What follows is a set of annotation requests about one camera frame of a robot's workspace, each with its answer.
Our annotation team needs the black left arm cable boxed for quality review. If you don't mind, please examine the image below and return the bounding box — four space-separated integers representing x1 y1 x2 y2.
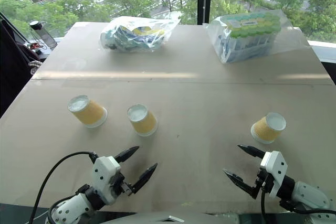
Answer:
27 151 98 224

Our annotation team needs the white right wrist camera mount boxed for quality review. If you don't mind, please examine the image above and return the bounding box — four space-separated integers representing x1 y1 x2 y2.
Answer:
259 151 289 199

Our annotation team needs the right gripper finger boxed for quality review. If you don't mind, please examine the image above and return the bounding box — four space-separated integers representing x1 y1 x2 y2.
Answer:
222 168 260 200
237 144 267 160

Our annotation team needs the clear black lidded water bottle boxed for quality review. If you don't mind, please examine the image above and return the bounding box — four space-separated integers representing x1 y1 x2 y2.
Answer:
29 20 58 49

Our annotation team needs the large clear plastic bag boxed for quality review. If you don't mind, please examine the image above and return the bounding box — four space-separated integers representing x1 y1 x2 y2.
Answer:
202 8 312 65

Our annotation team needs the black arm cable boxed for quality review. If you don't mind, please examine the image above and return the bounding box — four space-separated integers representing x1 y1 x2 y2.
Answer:
260 179 336 224
27 151 98 224

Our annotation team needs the yellow ribbed paper cup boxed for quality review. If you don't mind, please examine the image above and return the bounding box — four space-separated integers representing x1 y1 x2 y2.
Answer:
67 94 109 130
127 103 159 137
250 112 287 145

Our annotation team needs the clear bag of blue packets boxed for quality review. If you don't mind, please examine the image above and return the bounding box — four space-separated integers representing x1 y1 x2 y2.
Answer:
99 11 182 53

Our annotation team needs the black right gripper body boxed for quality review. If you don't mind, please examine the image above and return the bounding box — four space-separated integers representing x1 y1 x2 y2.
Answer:
255 167 274 193

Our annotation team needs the small red item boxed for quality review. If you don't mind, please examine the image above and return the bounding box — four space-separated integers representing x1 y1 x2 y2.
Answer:
28 41 44 52

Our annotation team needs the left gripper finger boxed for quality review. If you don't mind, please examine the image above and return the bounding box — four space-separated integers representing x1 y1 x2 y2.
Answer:
130 163 159 196
114 145 140 164

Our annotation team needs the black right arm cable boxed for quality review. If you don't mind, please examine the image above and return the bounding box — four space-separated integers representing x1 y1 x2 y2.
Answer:
260 179 336 224

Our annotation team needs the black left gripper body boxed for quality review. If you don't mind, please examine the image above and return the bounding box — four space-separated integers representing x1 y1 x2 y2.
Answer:
114 173 135 197

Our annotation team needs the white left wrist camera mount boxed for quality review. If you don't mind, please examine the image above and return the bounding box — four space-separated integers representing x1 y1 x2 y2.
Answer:
91 155 124 205

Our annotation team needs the beige knitted cloth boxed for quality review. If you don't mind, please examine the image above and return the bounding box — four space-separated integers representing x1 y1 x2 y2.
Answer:
28 60 43 76

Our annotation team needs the green capped bottle pack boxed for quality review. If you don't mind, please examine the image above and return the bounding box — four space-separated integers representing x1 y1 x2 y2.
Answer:
222 11 282 61

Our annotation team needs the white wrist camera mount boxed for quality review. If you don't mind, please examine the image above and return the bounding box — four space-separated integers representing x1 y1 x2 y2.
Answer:
91 155 124 205
259 151 289 199

